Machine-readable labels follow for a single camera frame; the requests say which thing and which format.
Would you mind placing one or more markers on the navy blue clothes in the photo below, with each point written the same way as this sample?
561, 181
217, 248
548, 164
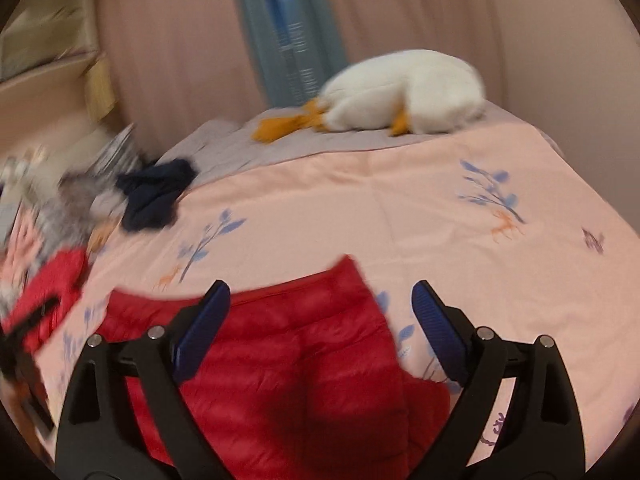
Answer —
155, 195

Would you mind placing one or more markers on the cream wall shelf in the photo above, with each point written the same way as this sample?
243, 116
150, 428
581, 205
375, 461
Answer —
45, 75

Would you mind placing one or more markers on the pink curtain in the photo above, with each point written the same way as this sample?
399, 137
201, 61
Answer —
175, 35

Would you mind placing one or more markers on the teal printed curtain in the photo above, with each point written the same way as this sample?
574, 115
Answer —
290, 25

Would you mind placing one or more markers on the red puffer jacket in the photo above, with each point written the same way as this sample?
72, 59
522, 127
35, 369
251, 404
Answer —
300, 350

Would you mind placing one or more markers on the pink floral cloth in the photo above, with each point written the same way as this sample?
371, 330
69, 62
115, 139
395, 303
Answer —
25, 240

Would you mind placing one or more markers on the light grey cloth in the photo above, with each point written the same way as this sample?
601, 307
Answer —
80, 200

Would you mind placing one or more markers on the red garment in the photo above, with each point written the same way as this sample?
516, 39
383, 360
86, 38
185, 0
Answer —
55, 275

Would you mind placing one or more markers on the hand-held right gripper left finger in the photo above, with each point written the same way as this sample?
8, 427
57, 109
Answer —
202, 332

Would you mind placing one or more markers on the white duck plush toy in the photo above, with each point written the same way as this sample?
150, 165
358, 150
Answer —
410, 90

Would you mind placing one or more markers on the plaid pillow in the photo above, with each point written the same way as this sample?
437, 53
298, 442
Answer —
117, 152

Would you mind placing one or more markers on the orange cloth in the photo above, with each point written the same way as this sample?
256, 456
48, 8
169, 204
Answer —
102, 240

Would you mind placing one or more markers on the pink printed duvet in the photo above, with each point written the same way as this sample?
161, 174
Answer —
375, 200

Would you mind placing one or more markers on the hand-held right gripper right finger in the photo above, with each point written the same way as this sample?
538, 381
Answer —
437, 330

